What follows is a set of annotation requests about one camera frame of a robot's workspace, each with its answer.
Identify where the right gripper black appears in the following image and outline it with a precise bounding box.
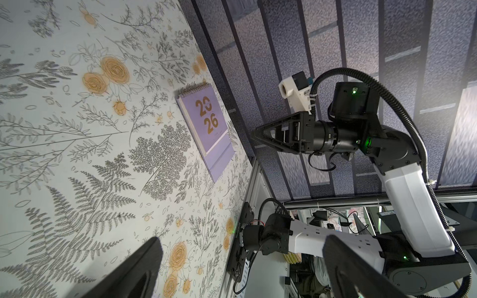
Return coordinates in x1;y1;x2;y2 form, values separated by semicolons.
252;112;359;154

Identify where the purple 2026 calendar far right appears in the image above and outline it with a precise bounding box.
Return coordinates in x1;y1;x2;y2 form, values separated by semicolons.
176;83;235;182

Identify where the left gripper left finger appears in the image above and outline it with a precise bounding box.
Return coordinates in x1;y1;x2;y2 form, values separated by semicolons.
84;237;163;298

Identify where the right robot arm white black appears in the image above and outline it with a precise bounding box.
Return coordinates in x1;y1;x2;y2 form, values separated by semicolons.
244;79;472;298

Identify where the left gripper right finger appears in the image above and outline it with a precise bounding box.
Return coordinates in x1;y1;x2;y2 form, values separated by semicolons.
322;236;406;298

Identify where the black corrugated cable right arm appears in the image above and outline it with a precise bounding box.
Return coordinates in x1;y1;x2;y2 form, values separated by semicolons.
310;67;472;298

